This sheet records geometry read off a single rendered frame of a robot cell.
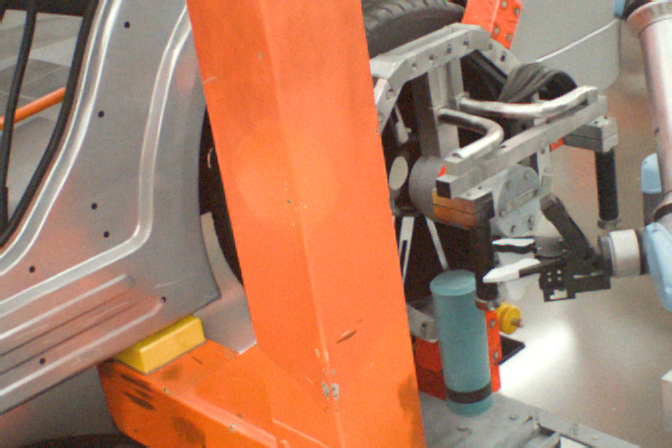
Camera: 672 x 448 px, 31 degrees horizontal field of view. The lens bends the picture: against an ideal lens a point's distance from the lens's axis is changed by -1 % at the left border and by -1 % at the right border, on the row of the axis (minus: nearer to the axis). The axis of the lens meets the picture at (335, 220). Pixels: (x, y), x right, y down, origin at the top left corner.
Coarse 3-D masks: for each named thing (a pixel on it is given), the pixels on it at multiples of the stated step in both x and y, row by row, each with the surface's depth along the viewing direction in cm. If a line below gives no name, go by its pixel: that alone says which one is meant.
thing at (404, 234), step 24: (480, 72) 232; (480, 96) 238; (384, 144) 225; (408, 144) 231; (408, 168) 233; (408, 192) 233; (408, 216) 229; (408, 240) 230; (432, 240) 235; (456, 240) 246; (408, 264) 247; (432, 264) 244; (456, 264) 241; (408, 288) 238
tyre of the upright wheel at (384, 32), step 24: (360, 0) 221; (384, 0) 219; (408, 0) 217; (432, 0) 220; (384, 24) 211; (408, 24) 215; (432, 24) 219; (384, 48) 213; (216, 168) 218; (216, 192) 219; (216, 216) 221
